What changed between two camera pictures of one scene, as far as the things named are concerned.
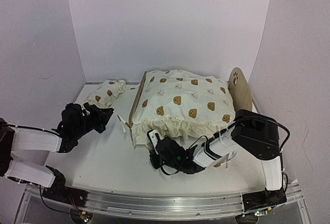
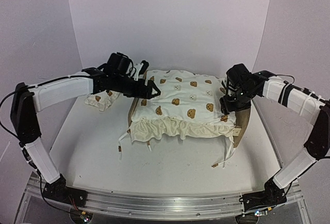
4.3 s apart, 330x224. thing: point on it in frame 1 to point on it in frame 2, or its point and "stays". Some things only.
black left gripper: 102,115 to 141,93
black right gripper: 157,163 to 231,108
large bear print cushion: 182,104 stays
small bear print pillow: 106,93 stays
